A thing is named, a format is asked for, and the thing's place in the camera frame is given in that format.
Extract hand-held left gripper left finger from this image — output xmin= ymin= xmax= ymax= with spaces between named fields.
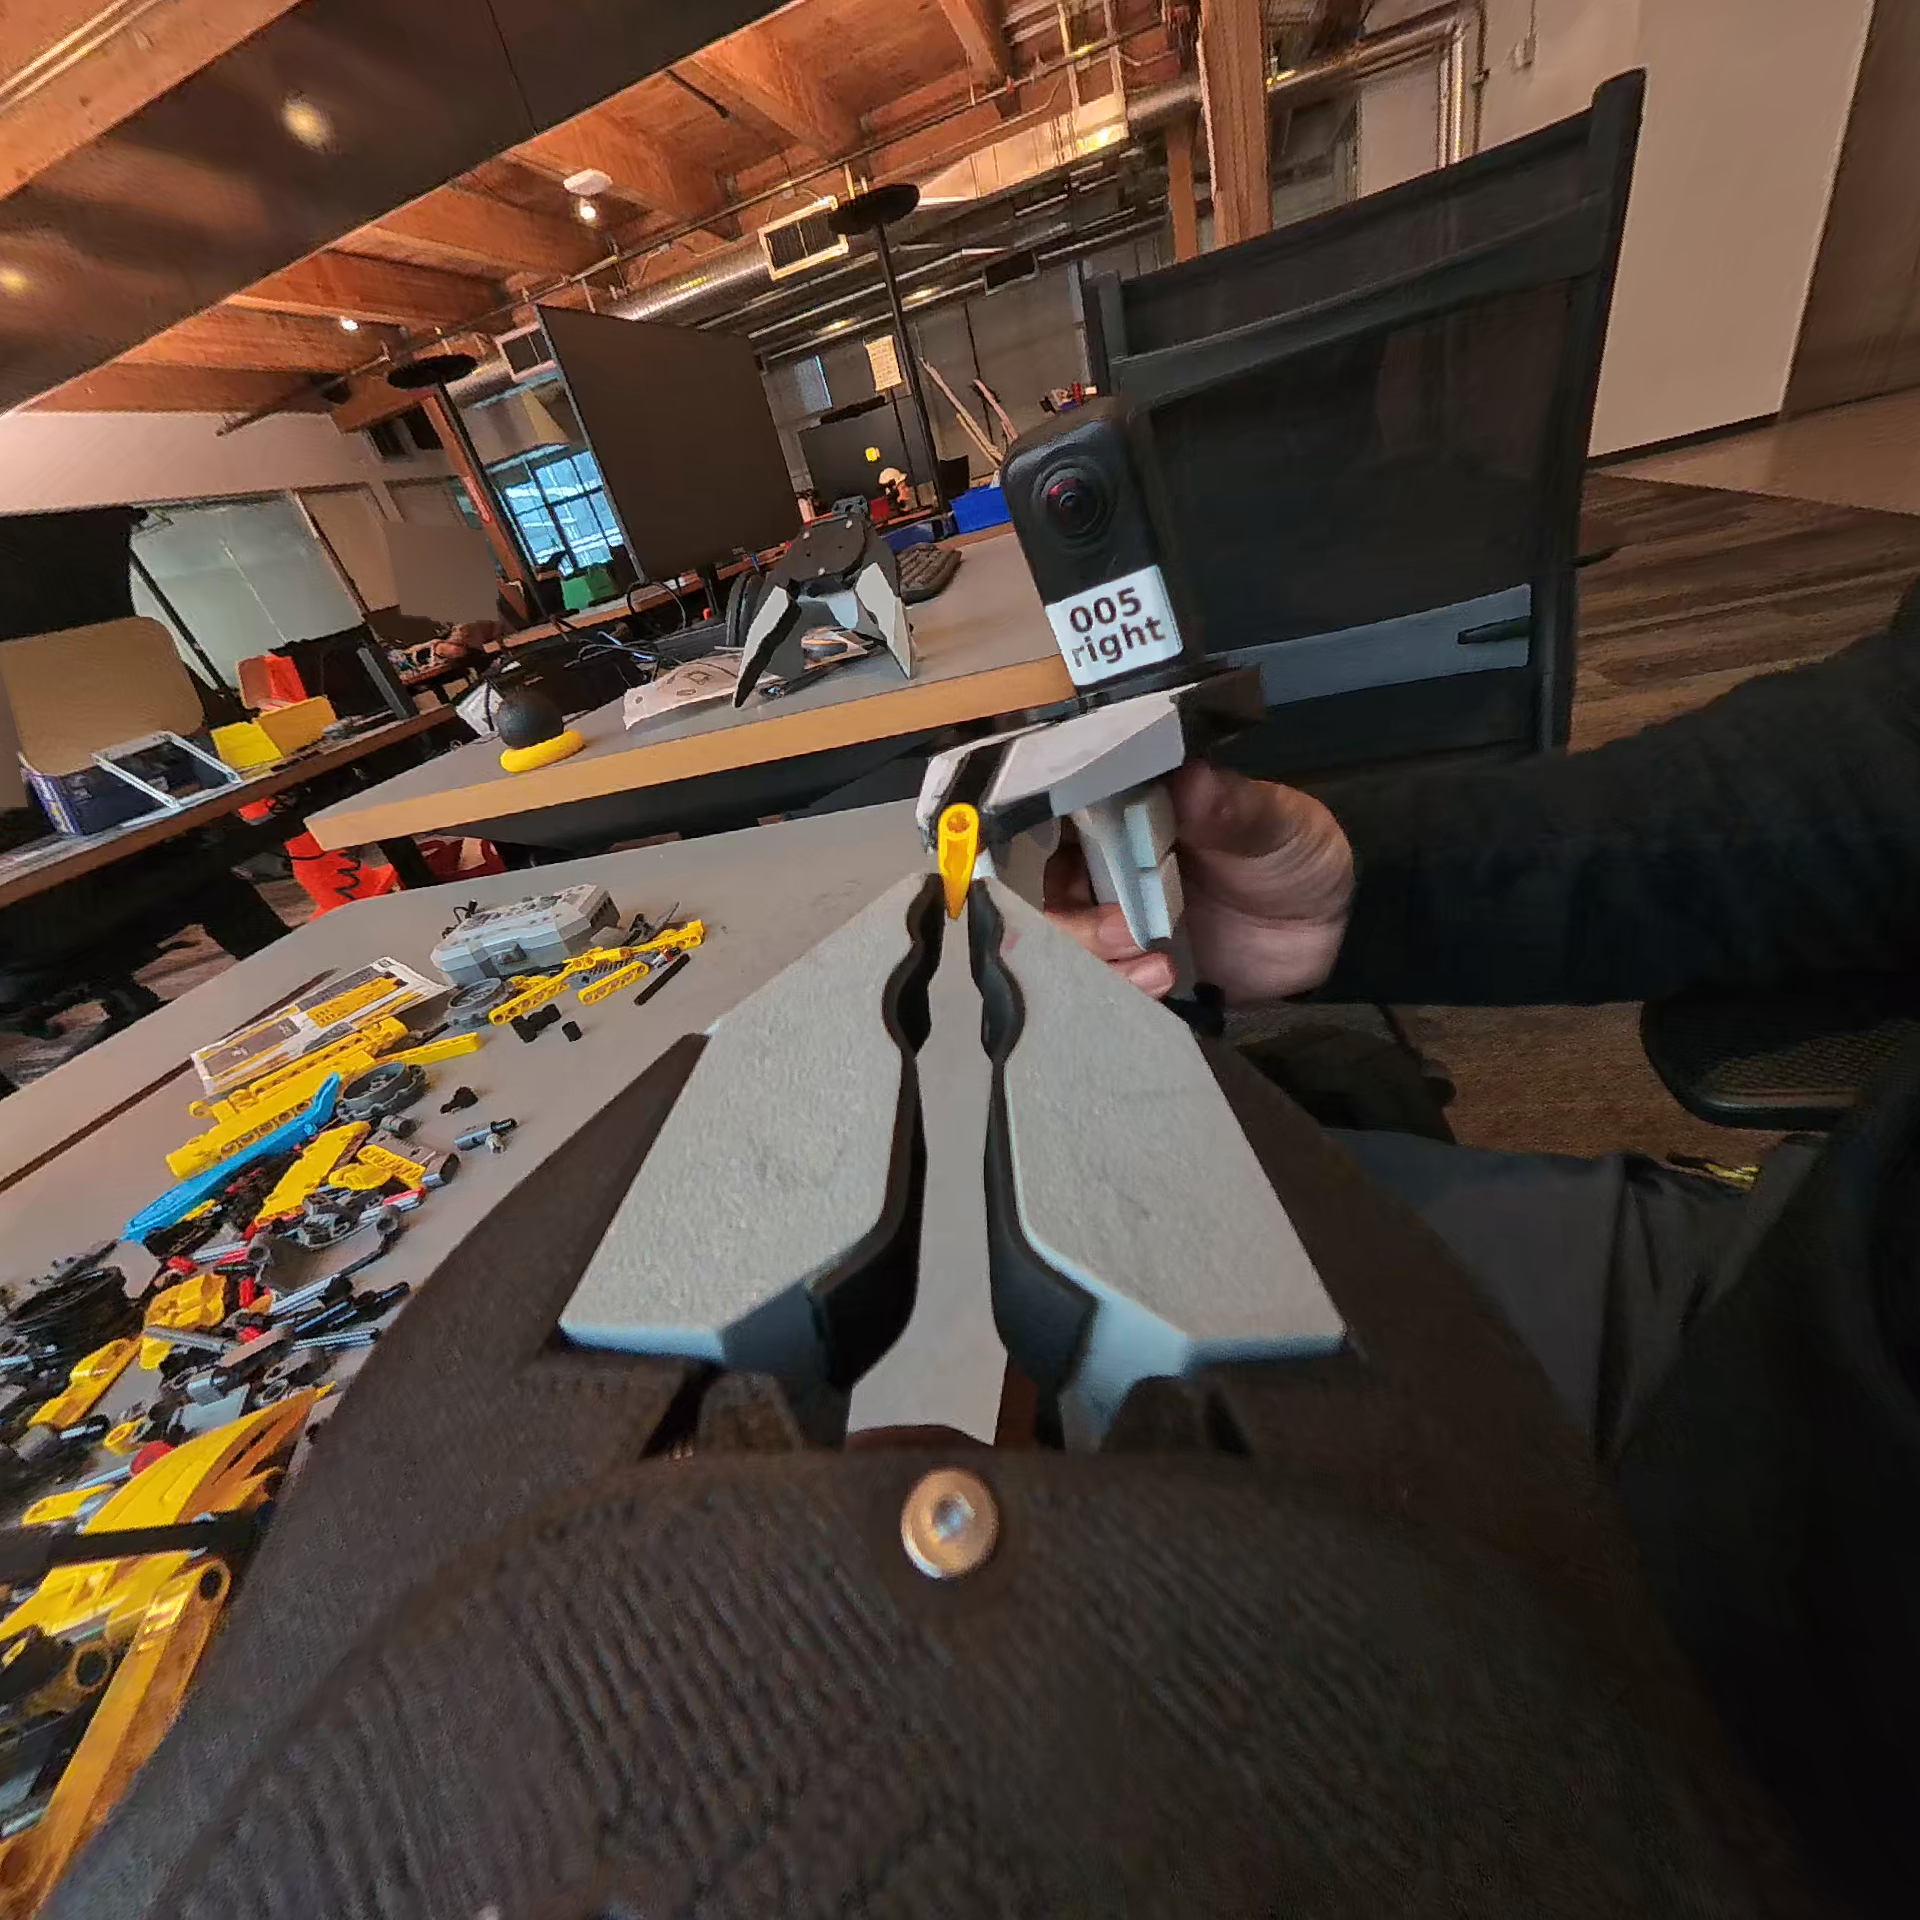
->
xmin=559 ymin=875 xmax=941 ymax=1449

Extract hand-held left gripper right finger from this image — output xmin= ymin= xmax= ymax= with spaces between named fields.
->
xmin=967 ymin=879 xmax=1349 ymax=1449

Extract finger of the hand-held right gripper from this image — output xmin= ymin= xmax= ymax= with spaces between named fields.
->
xmin=915 ymin=742 xmax=1002 ymax=843
xmin=983 ymin=695 xmax=1194 ymax=826

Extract person's right forearm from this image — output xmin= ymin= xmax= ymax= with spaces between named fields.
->
xmin=1312 ymin=579 xmax=1920 ymax=1015

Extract wood-edged grey desk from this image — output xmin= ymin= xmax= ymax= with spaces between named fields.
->
xmin=304 ymin=531 xmax=1097 ymax=851

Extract dark background desk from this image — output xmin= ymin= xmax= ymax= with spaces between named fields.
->
xmin=0 ymin=703 xmax=460 ymax=906

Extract person's right hand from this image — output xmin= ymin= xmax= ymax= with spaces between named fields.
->
xmin=1043 ymin=765 xmax=1360 ymax=1005

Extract idle gripper device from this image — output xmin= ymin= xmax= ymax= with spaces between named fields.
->
xmin=731 ymin=501 xmax=921 ymax=709

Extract heap of yellow grey beams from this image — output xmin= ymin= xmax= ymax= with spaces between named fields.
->
xmin=486 ymin=906 xmax=710 ymax=1045

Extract black mesh office chair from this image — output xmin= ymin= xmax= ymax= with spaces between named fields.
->
xmin=1080 ymin=68 xmax=1653 ymax=780

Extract white papers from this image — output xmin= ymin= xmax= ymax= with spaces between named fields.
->
xmin=620 ymin=660 xmax=781 ymax=730

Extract grey battery box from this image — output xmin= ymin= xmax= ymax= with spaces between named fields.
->
xmin=430 ymin=884 xmax=620 ymax=981

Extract black floor lamp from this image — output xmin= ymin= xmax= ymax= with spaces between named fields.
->
xmin=831 ymin=181 xmax=941 ymax=468

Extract yellow sticker sheet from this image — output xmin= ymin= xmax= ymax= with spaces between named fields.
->
xmin=194 ymin=953 xmax=451 ymax=1091

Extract yellow rectangular panel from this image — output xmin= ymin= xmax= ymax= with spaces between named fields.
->
xmin=256 ymin=1122 xmax=369 ymax=1224

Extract large black screen panel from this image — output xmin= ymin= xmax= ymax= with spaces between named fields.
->
xmin=536 ymin=302 xmax=796 ymax=588

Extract stack of yellow wide beams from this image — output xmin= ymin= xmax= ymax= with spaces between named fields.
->
xmin=166 ymin=1018 xmax=484 ymax=1178

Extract yellow storage bin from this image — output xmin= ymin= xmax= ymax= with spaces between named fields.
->
xmin=211 ymin=695 xmax=340 ymax=769

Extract black spoked wheel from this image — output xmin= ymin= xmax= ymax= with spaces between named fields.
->
xmin=0 ymin=1268 xmax=145 ymax=1357

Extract clear acrylic stand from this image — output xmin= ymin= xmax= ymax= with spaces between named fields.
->
xmin=91 ymin=730 xmax=242 ymax=811

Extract cardboard sheet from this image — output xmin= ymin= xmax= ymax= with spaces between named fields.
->
xmin=0 ymin=616 xmax=202 ymax=773

